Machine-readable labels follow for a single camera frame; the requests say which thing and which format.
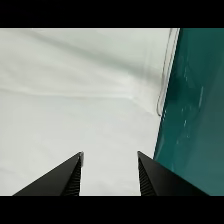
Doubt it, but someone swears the cream white shirt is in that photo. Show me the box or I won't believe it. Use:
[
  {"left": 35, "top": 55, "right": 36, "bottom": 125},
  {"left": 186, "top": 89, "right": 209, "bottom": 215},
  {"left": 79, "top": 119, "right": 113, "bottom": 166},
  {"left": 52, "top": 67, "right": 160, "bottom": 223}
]
[{"left": 0, "top": 28, "right": 181, "bottom": 197}]

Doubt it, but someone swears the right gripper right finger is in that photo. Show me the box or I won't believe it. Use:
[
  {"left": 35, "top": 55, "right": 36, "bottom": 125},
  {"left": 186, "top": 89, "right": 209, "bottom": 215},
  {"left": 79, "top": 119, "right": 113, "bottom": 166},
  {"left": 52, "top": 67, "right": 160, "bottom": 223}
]
[{"left": 136, "top": 150, "right": 210, "bottom": 197}]

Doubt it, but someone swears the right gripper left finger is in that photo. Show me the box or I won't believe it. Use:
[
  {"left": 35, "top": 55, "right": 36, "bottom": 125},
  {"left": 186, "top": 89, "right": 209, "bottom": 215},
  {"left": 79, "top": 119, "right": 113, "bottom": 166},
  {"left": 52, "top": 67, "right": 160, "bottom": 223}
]
[{"left": 13, "top": 151, "right": 85, "bottom": 197}]

